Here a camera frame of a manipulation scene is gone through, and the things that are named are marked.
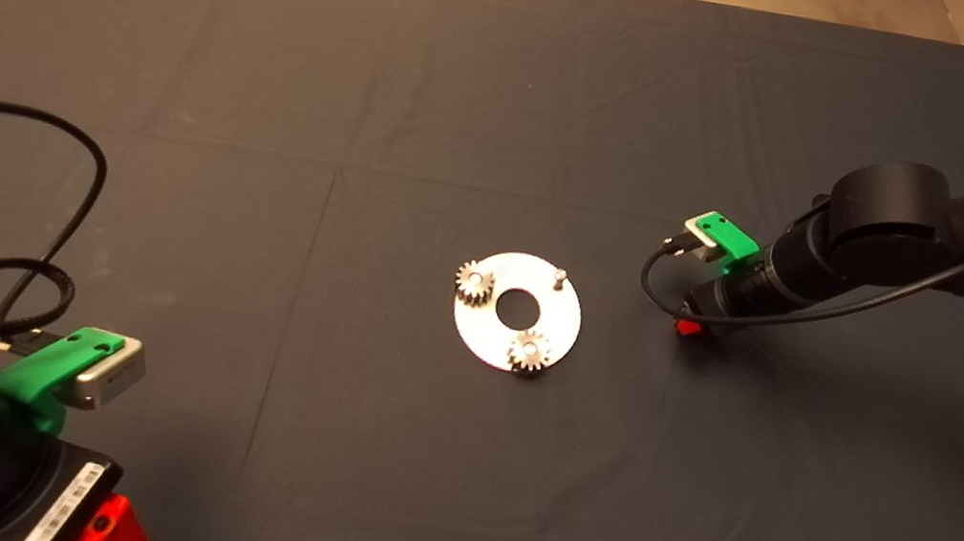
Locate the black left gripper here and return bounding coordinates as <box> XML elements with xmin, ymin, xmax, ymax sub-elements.
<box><xmin>0</xmin><ymin>426</ymin><xmax>164</xmax><ymax>541</ymax></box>

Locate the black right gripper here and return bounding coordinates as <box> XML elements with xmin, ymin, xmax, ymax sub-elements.
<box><xmin>673</xmin><ymin>262</ymin><xmax>777</xmax><ymax>350</ymax></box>

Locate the dark steel planetary gear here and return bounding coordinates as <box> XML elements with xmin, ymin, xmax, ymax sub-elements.
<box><xmin>504</xmin><ymin>327</ymin><xmax>555</xmax><ymax>380</ymax></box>

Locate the bright steel planetary gear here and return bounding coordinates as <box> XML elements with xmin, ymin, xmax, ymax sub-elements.
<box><xmin>452</xmin><ymin>257</ymin><xmax>499</xmax><ymax>309</ymax></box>

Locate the round metal carrier plate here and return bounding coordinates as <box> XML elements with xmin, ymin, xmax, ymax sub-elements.
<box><xmin>444</xmin><ymin>244</ymin><xmax>590</xmax><ymax>382</ymax></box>

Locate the dark grey table cloth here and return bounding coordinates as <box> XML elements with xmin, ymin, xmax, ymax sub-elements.
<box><xmin>0</xmin><ymin>0</ymin><xmax>964</xmax><ymax>541</ymax></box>

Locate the black right camera cable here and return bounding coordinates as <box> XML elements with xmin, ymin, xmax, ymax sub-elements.
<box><xmin>622</xmin><ymin>156</ymin><xmax>964</xmax><ymax>449</ymax></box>

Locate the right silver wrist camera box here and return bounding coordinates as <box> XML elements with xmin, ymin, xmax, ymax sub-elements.
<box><xmin>679</xmin><ymin>209</ymin><xmax>733</xmax><ymax>264</ymax></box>

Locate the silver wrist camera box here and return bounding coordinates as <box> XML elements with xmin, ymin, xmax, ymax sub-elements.
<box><xmin>679</xmin><ymin>209</ymin><xmax>733</xmax><ymax>264</ymax></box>
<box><xmin>69</xmin><ymin>328</ymin><xmax>151</xmax><ymax>420</ymax></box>

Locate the right green camera mount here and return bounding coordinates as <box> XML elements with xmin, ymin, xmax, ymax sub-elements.
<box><xmin>701</xmin><ymin>212</ymin><xmax>766</xmax><ymax>278</ymax></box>

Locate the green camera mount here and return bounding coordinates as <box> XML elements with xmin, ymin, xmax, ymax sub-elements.
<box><xmin>701</xmin><ymin>212</ymin><xmax>766</xmax><ymax>278</ymax></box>
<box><xmin>0</xmin><ymin>314</ymin><xmax>128</xmax><ymax>444</ymax></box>

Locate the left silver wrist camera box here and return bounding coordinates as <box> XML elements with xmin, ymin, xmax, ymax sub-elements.
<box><xmin>69</xmin><ymin>328</ymin><xmax>151</xmax><ymax>420</ymax></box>

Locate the left green camera mount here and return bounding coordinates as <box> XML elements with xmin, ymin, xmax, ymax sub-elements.
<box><xmin>0</xmin><ymin>314</ymin><xmax>128</xmax><ymax>444</ymax></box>

